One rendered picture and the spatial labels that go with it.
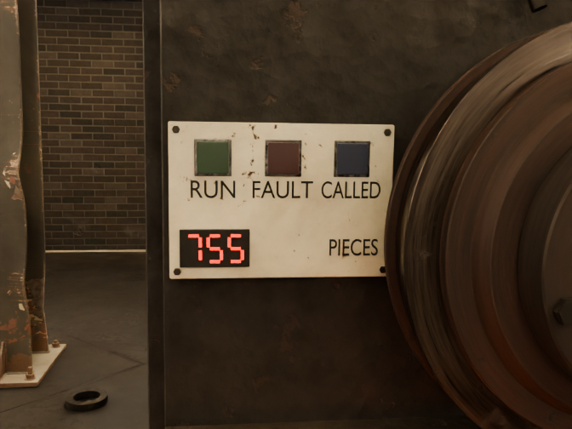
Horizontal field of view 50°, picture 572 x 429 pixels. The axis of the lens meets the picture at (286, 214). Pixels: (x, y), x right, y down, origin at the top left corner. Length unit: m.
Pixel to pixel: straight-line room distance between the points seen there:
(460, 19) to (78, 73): 6.22
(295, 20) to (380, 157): 0.19
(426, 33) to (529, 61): 0.17
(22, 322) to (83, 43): 4.06
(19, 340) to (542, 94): 3.06
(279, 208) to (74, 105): 6.19
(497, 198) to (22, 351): 3.04
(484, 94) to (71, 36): 6.43
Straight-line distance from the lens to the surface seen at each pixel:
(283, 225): 0.71
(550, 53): 0.65
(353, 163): 0.71
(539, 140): 0.60
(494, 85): 0.62
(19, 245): 3.30
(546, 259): 0.56
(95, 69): 6.82
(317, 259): 0.72
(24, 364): 3.45
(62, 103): 6.87
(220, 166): 0.69
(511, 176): 0.59
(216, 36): 0.73
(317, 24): 0.74
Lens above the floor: 1.22
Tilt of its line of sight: 7 degrees down
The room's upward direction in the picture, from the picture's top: 1 degrees clockwise
